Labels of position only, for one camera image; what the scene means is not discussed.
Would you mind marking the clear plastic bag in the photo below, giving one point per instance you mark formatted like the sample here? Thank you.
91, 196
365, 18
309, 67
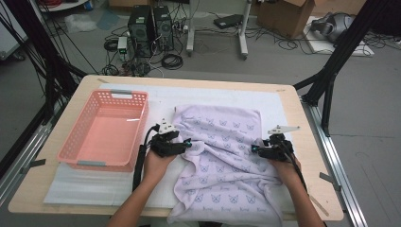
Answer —
78, 22

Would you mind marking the person's left hand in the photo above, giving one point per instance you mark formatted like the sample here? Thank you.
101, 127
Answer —
157, 168

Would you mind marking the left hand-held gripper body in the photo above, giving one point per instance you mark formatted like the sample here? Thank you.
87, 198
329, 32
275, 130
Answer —
164, 147

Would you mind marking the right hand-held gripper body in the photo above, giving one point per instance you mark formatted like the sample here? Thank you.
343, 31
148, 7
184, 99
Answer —
277, 151

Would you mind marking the aluminium rail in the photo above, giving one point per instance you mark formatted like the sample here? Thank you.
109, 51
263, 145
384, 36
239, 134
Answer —
19, 160
348, 201

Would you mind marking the white cabinet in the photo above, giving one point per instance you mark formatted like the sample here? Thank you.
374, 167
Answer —
9, 38

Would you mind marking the white metal stand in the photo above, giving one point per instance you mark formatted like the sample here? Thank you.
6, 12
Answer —
243, 34

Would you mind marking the teal floor sheet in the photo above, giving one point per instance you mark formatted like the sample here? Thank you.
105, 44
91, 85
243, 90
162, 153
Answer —
107, 19

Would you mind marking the pink plastic basket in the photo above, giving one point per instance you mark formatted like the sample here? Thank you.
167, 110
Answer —
107, 138

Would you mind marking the grey rounded device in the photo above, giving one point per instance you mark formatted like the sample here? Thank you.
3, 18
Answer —
334, 26

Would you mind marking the slim black computer tower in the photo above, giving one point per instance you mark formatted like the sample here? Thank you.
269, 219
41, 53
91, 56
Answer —
164, 28

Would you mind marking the brown cardboard box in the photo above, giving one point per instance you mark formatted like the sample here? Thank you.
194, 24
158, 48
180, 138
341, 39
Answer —
283, 19

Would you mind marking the lilac butterfly-print towel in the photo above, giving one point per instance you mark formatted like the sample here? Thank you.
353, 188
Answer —
220, 176

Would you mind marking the grey table bracket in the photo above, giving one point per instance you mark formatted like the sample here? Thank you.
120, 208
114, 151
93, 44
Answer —
33, 164
329, 179

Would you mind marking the small white power box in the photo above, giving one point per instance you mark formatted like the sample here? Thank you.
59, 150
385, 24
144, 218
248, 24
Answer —
122, 45

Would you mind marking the white round table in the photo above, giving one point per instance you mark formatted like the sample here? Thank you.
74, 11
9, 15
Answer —
63, 5

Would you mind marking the black metal frame strut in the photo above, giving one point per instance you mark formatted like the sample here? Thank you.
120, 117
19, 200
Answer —
350, 42
38, 41

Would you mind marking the black flat device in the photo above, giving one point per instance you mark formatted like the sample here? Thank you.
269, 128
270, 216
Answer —
227, 21

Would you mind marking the large black computer tower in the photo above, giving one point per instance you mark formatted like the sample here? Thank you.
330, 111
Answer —
140, 31

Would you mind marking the person's right hand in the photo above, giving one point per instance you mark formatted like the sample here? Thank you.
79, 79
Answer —
288, 173

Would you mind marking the white floor board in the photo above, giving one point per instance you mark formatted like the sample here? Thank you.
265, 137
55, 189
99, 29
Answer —
318, 45

